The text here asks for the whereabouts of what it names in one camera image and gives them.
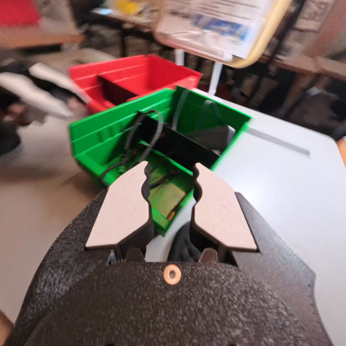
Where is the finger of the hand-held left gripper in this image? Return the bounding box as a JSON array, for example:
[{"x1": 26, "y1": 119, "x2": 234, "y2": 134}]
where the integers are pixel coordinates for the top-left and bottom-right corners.
[
  {"x1": 28, "y1": 63, "x2": 93, "y2": 105},
  {"x1": 0, "y1": 72, "x2": 74, "y2": 119}
]

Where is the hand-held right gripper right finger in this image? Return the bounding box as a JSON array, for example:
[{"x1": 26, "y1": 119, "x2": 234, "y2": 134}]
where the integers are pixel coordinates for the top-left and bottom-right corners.
[{"x1": 190, "y1": 163, "x2": 258, "y2": 256}]

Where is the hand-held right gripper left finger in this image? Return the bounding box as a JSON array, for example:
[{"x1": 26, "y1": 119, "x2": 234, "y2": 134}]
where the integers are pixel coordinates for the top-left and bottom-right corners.
[{"x1": 85, "y1": 161, "x2": 155, "y2": 257}]

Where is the green plastic bin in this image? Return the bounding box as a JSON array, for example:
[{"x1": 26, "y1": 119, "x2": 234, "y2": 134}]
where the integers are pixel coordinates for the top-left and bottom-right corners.
[{"x1": 69, "y1": 86, "x2": 252, "y2": 237}]

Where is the person's left hand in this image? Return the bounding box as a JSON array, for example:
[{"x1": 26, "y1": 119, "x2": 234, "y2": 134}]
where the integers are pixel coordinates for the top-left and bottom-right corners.
[{"x1": 7, "y1": 102, "x2": 34, "y2": 127}]

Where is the tan flat pack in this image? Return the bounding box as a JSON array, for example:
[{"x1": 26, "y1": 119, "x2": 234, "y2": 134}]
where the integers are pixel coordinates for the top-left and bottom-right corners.
[{"x1": 148, "y1": 181, "x2": 187, "y2": 220}]

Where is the black bin divider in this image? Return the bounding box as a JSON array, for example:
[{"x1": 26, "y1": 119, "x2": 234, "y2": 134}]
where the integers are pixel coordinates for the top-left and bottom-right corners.
[
  {"x1": 137, "y1": 116, "x2": 220, "y2": 171},
  {"x1": 97, "y1": 75, "x2": 139, "y2": 106}
]

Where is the wooden office desk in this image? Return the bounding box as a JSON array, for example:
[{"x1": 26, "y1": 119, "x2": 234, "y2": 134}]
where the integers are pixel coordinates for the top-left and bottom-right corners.
[{"x1": 90, "y1": 8, "x2": 160, "y2": 26}]

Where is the grey tape strip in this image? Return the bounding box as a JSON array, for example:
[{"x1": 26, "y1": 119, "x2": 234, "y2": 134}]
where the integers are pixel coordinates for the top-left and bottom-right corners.
[{"x1": 247, "y1": 127, "x2": 311, "y2": 157}]

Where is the yellow box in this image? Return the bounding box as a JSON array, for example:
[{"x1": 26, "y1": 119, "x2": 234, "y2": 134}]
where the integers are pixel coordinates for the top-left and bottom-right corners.
[{"x1": 116, "y1": 0, "x2": 141, "y2": 15}]

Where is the wooden clipboard with paper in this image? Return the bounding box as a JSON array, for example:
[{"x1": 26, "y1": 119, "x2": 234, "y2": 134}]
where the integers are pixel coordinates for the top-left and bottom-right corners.
[{"x1": 153, "y1": 0, "x2": 294, "y2": 68}]

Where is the thin black cable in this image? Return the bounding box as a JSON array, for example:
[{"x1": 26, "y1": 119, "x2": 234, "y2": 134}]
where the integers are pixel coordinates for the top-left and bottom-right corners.
[{"x1": 101, "y1": 158, "x2": 131, "y2": 187}]

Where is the grey braided cable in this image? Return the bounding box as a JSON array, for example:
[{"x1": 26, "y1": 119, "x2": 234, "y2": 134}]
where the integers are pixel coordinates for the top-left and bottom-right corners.
[{"x1": 124, "y1": 109, "x2": 164, "y2": 163}]

